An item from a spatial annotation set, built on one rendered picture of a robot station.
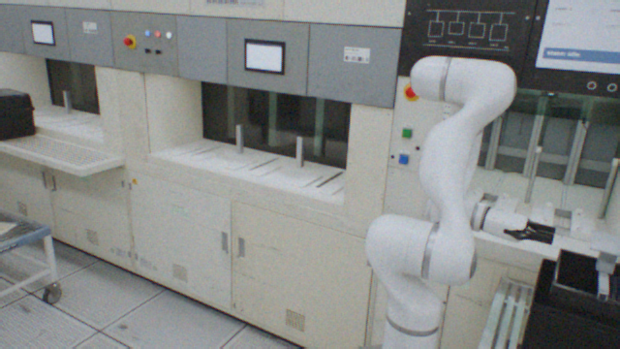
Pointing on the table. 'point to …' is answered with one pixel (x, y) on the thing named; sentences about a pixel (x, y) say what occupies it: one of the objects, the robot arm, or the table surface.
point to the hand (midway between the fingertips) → (545, 234)
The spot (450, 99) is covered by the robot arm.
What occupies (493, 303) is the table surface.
